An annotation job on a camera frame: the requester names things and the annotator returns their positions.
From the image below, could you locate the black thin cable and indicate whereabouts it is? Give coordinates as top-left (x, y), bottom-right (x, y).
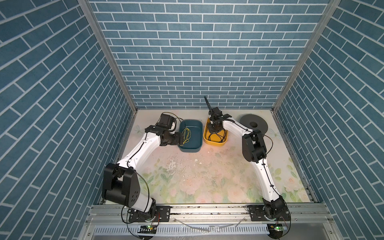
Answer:
top-left (207, 128), bottom-right (228, 144)

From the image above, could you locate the grey perforated cable spool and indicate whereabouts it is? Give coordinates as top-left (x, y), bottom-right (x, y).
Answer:
top-left (240, 114), bottom-right (269, 134)

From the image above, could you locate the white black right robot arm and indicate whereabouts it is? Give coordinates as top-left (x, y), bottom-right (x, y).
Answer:
top-left (208, 107), bottom-right (291, 221)

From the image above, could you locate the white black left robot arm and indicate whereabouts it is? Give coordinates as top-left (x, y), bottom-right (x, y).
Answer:
top-left (102, 125), bottom-right (183, 213)

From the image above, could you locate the yellow plastic bin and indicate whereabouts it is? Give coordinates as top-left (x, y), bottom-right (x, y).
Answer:
top-left (203, 119), bottom-right (228, 147)

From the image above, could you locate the dark teal plastic bin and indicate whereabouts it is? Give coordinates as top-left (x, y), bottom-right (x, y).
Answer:
top-left (179, 120), bottom-right (203, 153)

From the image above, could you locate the left green circuit board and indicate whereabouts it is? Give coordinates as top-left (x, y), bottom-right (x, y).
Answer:
top-left (138, 225), bottom-right (158, 235)

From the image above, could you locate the green circuit board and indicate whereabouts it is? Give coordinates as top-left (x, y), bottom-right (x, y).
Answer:
top-left (138, 225), bottom-right (158, 235)
top-left (267, 224), bottom-right (290, 240)

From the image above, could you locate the right green circuit board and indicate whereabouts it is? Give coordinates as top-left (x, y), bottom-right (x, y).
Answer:
top-left (267, 224), bottom-right (290, 240)

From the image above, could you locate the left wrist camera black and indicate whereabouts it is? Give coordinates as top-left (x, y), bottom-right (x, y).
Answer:
top-left (156, 113), bottom-right (177, 132)

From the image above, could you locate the yellow thin cable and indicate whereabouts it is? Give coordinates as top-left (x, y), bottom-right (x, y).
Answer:
top-left (181, 126), bottom-right (192, 145)

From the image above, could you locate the aluminium corner post left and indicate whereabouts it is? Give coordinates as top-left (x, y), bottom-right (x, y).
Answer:
top-left (78, 0), bottom-right (138, 115)

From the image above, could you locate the aluminium corner post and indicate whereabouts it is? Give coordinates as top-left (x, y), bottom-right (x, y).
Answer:
top-left (78, 0), bottom-right (138, 115)
top-left (272, 0), bottom-right (341, 114)

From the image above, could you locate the aluminium corner post right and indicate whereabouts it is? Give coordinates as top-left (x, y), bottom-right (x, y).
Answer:
top-left (272, 0), bottom-right (341, 114)

